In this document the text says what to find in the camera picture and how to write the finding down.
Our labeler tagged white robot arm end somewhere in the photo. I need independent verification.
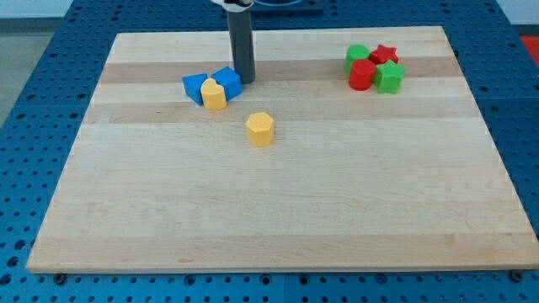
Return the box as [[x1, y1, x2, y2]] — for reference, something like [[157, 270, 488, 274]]
[[211, 0, 254, 13]]

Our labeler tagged yellow hexagon block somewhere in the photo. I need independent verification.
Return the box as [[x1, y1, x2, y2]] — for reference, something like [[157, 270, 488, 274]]
[[246, 112, 275, 147]]

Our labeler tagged yellow heart block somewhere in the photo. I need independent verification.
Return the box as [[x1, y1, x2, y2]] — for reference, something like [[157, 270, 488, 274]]
[[200, 78, 227, 110]]

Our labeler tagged blue cube block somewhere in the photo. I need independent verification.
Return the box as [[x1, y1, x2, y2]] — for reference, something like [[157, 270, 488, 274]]
[[211, 66, 243, 101]]

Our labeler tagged wooden board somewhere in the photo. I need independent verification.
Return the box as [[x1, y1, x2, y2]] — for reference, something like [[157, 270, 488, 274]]
[[27, 26, 538, 274]]

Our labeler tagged blue triangle block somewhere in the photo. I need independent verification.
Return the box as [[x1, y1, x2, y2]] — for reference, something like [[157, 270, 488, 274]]
[[182, 73, 208, 106]]

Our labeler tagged red cylinder block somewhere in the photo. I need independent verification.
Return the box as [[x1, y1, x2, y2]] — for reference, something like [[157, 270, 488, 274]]
[[349, 59, 376, 91]]

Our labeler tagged green cylinder block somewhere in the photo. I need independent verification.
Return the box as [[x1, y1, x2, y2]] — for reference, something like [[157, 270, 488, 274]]
[[344, 44, 371, 73]]

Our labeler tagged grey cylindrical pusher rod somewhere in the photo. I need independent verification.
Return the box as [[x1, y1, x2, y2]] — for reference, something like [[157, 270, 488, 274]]
[[227, 9, 256, 84]]

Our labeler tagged green star block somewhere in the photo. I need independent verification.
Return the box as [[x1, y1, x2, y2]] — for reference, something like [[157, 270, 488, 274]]
[[373, 60, 406, 94]]

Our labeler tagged red star block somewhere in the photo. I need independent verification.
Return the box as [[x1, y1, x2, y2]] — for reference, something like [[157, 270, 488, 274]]
[[369, 44, 399, 65]]

